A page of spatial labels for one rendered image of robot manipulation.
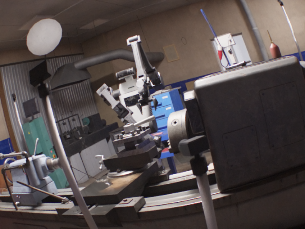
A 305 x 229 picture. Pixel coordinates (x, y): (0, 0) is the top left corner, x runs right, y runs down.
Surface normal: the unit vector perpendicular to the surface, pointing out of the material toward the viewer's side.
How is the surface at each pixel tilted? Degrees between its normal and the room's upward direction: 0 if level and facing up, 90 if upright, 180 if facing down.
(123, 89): 90
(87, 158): 90
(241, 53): 90
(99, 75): 90
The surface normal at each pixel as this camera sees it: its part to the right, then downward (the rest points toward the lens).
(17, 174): -0.43, -0.04
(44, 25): 0.39, 0.04
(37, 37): 0.14, 0.46
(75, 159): 0.88, -0.24
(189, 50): -0.36, 0.19
